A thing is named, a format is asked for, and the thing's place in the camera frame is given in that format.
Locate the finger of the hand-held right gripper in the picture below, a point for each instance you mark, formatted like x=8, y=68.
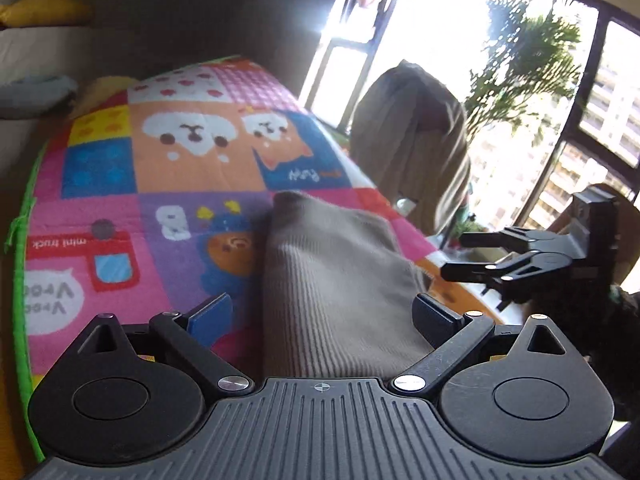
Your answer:
x=520, y=270
x=510, y=239

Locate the grey striped garment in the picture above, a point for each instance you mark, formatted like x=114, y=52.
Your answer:
x=335, y=285

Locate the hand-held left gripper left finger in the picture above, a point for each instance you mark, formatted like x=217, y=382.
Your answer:
x=210, y=314

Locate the tall green plant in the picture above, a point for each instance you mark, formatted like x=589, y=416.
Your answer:
x=530, y=60

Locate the yellow pillow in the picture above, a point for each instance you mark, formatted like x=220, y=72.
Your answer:
x=45, y=11

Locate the small grey cushion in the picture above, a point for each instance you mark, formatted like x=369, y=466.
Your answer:
x=35, y=97

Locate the colourful cartoon play mat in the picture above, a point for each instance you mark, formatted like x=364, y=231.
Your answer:
x=175, y=170

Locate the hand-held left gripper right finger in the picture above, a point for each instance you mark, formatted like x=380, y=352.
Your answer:
x=435, y=322

